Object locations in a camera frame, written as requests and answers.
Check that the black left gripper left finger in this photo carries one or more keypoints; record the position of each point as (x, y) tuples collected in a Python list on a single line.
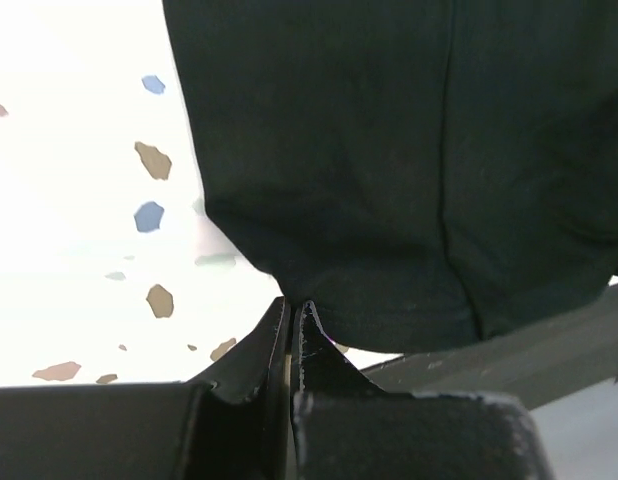
[(238, 426)]

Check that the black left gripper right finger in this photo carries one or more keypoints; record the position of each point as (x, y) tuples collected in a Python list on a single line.
[(333, 406)]

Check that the black t-shirt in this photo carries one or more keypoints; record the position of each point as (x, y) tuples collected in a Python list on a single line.
[(429, 174)]

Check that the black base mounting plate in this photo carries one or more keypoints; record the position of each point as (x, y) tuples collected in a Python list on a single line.
[(539, 364)]

